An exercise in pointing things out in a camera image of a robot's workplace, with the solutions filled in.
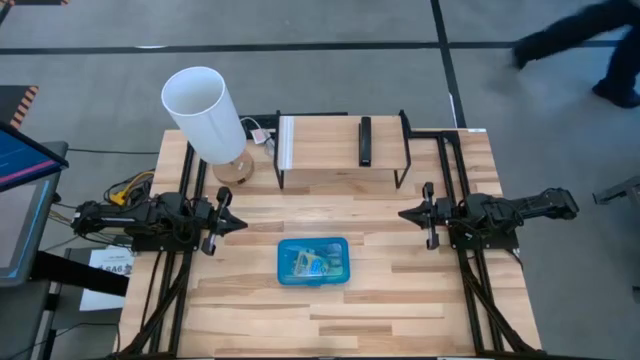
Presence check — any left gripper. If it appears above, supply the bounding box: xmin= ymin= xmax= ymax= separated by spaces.
xmin=199 ymin=186 xmax=249 ymax=257

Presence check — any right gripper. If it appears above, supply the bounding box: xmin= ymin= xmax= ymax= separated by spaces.
xmin=398 ymin=181 xmax=454 ymax=251

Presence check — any blue translucent plastic pencil box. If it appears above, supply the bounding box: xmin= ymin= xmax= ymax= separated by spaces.
xmin=276 ymin=236 xmax=351 ymax=288

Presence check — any yellow green crayon box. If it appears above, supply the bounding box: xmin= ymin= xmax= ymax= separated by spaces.
xmin=292 ymin=248 xmax=332 ymax=278

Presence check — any black remote control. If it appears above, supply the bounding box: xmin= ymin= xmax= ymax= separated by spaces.
xmin=358 ymin=116 xmax=374 ymax=168

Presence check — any white paper strip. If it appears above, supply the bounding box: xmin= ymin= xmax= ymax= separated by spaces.
xmin=278 ymin=116 xmax=296 ymax=172

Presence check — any table lamp white cylinder shade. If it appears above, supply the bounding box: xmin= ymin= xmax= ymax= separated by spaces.
xmin=160 ymin=66 xmax=255 ymax=187

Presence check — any white printed paper sheet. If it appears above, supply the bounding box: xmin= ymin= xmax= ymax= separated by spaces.
xmin=78 ymin=244 xmax=137 ymax=313

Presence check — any grey metal stand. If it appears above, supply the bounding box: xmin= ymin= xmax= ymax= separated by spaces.
xmin=592 ymin=173 xmax=640 ymax=207

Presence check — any monitor with blue screen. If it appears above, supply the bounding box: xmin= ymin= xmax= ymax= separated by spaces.
xmin=0 ymin=122 xmax=70 ymax=194

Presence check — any person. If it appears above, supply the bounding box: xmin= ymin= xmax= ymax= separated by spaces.
xmin=510 ymin=0 xmax=640 ymax=110

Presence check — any black orange striped mat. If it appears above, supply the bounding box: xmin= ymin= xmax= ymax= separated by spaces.
xmin=0 ymin=84 xmax=40 ymax=131

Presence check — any black aluminium mounting frame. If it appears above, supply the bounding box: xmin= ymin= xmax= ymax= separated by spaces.
xmin=408 ymin=128 xmax=547 ymax=357
xmin=118 ymin=142 xmax=209 ymax=357

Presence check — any white cable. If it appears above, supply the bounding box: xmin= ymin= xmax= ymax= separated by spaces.
xmin=238 ymin=116 xmax=277 ymax=157

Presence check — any yellow cable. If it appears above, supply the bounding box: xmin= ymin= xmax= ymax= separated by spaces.
xmin=108 ymin=170 xmax=157 ymax=207

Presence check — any wooden shelf riser black frame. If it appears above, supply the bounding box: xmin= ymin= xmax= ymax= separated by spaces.
xmin=273 ymin=109 xmax=413 ymax=191

